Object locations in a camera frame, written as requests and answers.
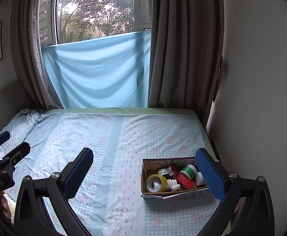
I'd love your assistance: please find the red capped small bottle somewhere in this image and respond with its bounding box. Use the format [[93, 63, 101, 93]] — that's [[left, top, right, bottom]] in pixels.
[[166, 164, 179, 177]]

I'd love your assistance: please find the checkered floral bed sheet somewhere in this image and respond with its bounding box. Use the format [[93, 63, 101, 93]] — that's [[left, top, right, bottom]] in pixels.
[[0, 109, 219, 235]]

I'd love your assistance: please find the window frame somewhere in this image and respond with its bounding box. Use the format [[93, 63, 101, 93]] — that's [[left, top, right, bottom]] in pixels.
[[39, 0, 150, 46]]

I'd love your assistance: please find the white pill bottle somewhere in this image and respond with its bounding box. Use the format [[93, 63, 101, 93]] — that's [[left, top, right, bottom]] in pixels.
[[152, 180, 181, 192]]

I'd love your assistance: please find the red rectangular box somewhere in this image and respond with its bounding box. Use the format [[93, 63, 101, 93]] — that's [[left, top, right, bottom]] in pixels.
[[174, 173, 195, 190]]

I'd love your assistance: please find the light blue cloth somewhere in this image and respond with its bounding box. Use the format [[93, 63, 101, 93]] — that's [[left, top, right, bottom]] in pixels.
[[42, 31, 151, 109]]

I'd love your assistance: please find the beige curtain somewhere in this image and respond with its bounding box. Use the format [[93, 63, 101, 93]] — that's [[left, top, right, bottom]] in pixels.
[[148, 0, 224, 125], [10, 0, 62, 109]]

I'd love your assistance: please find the yellow tape roll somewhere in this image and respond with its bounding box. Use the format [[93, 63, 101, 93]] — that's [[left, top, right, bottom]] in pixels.
[[146, 174, 168, 193]]

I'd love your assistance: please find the cardboard box with pink lining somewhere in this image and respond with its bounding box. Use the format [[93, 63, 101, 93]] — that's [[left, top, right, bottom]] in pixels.
[[141, 157, 210, 200]]

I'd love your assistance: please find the beige curtain left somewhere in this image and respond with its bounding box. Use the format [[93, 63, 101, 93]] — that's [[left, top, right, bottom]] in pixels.
[[10, 0, 62, 109]]

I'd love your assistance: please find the green lidded jar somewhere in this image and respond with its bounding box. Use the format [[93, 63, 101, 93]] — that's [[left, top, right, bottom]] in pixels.
[[180, 164, 197, 180]]

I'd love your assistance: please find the white round jar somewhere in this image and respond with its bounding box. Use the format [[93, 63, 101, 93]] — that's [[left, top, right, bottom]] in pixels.
[[196, 172, 206, 186]]

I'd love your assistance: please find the white jar with black lid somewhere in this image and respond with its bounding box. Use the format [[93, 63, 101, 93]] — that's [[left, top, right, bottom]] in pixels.
[[157, 168, 169, 177]]

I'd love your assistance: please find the beige curtain right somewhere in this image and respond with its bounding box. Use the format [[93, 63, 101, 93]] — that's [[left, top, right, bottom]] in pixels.
[[148, 0, 224, 125]]

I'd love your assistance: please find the person's left hand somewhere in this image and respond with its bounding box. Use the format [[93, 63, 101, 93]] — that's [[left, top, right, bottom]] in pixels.
[[0, 191, 12, 219]]

